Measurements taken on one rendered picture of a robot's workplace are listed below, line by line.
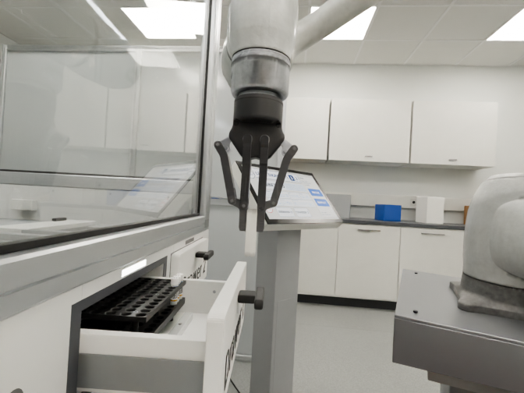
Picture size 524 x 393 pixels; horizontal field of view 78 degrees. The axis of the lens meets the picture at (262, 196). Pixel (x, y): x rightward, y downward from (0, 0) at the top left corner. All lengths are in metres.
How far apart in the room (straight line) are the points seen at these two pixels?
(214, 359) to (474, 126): 4.09
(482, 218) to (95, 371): 0.70
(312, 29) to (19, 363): 0.66
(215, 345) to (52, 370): 0.15
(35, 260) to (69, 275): 0.05
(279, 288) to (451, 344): 0.87
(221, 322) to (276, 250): 1.05
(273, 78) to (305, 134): 3.33
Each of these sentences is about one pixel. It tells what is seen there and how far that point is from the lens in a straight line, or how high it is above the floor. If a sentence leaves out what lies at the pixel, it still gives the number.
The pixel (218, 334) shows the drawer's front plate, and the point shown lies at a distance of 0.34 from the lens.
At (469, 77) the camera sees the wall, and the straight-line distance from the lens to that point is 4.83.
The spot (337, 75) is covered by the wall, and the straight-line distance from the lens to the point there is 4.41.
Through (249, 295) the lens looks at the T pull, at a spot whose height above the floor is 0.91.
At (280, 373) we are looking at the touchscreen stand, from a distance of 1.59.
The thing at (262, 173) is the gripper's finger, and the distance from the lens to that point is 0.48.
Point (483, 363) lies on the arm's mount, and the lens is 0.70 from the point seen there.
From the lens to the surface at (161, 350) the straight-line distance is 0.39.
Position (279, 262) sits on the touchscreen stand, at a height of 0.79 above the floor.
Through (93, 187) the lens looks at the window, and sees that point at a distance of 0.42.
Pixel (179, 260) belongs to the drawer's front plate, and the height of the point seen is 0.92.
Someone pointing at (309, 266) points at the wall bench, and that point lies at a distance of 3.44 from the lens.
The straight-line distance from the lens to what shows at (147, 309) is 0.45.
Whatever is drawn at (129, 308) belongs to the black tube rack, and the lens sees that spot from 0.46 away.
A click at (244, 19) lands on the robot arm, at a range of 0.51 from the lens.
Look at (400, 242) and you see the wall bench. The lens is 3.56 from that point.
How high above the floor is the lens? 1.04
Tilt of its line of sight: 1 degrees up
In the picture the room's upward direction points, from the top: 3 degrees clockwise
